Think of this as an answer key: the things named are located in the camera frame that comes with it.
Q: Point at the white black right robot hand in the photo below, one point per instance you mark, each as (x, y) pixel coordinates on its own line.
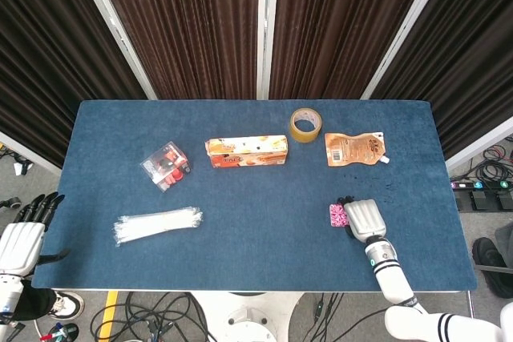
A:
(364, 220)

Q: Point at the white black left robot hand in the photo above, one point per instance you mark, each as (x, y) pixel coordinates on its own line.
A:
(20, 246)

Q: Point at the red white patterned packet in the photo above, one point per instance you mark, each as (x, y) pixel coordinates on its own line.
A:
(337, 218)

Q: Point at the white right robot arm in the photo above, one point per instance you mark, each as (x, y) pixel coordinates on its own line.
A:
(394, 278)

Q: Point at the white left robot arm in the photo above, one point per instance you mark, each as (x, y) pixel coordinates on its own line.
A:
(10, 294)

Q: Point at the black caster wheel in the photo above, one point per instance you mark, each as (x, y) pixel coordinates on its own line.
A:
(11, 202)

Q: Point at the black trouser leg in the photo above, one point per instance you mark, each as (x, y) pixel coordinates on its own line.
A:
(36, 304)

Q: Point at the orange spout pouch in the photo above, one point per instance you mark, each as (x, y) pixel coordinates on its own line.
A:
(352, 149)

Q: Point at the white black sneaker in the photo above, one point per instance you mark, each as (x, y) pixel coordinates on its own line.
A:
(68, 306)

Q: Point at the red marker pen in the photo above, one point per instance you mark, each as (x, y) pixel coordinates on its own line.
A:
(48, 336)

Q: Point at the yellow packing tape roll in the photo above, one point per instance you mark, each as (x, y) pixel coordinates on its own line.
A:
(305, 133)

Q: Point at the yellow floor tape strip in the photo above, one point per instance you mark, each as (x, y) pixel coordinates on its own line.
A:
(108, 316)

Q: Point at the black foot pedal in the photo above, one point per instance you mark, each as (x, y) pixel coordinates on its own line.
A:
(506, 200)
(481, 200)

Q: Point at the black shoe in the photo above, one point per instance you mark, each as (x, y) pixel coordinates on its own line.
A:
(491, 266)

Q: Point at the orange egg roll box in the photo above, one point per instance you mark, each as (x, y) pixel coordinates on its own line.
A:
(246, 151)

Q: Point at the white plastic straw bundle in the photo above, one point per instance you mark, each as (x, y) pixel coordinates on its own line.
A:
(156, 224)

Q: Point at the grey trouser leg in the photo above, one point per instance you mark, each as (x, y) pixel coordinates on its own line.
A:
(506, 242)

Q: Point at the clear coffee capsule box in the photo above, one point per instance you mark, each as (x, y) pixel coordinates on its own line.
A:
(166, 166)

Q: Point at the brown pleated curtain panel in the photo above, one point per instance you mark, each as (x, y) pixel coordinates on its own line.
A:
(344, 25)
(188, 25)
(473, 37)
(40, 57)

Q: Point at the white partition rail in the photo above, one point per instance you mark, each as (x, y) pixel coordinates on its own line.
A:
(28, 151)
(481, 142)

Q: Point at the white table pedestal base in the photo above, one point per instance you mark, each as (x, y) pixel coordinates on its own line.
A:
(248, 318)

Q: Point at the white partition post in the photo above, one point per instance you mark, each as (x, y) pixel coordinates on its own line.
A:
(266, 25)
(114, 27)
(409, 27)

